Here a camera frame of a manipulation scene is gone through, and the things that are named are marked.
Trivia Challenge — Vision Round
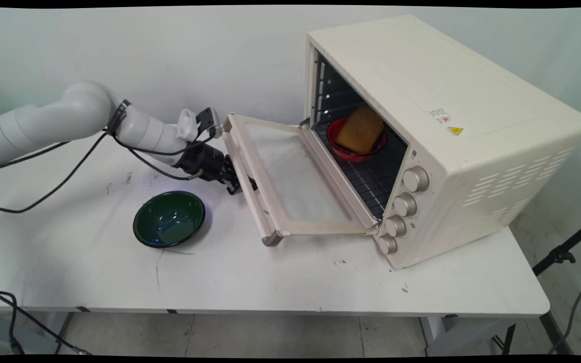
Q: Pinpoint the cream glass oven door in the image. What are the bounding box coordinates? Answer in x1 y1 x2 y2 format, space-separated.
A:
220 113 380 249

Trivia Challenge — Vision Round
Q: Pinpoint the black velcro forearm strap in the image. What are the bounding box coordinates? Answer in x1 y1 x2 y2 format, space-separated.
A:
106 99 133 136

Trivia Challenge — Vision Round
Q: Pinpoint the metal oven rack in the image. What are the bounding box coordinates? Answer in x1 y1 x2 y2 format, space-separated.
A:
315 125 398 220

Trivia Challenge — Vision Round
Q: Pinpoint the black table leg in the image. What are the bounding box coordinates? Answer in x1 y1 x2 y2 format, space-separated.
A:
492 310 575 356

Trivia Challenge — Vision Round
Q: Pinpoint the black tripod stand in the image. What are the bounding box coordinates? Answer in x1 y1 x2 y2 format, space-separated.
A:
548 229 581 354
531 215 581 277

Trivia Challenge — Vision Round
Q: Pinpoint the white round wrist mount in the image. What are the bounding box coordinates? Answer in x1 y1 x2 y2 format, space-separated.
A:
176 108 199 143

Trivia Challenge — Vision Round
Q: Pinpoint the white label sticker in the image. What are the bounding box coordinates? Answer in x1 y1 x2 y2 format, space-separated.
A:
427 107 453 126

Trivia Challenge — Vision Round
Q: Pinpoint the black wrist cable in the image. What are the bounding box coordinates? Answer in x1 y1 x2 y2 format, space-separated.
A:
0 129 215 174
0 130 204 214

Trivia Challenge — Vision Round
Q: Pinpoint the red bowl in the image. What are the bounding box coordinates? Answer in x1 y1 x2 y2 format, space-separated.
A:
326 116 388 163

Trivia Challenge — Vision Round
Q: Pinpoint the dark green bowl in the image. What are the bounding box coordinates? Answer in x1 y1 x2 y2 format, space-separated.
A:
132 191 206 249

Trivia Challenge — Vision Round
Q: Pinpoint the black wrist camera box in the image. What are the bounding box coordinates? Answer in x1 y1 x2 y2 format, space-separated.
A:
195 106 222 140

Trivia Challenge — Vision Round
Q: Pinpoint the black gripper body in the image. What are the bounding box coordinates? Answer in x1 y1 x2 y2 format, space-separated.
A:
173 144 229 184

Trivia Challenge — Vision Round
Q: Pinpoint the cream toaster oven body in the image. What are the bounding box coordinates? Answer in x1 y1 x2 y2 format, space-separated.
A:
303 14 581 271

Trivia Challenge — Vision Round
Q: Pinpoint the yellow bread slice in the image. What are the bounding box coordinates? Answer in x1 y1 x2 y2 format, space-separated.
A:
334 104 385 155

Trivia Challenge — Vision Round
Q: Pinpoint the black base cable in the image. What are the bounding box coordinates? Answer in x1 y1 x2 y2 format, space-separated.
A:
0 286 92 356

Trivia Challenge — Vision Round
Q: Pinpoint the silver oven knob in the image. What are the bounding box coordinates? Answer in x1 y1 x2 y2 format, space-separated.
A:
402 166 430 193
384 215 408 238
392 193 418 218
377 234 398 255

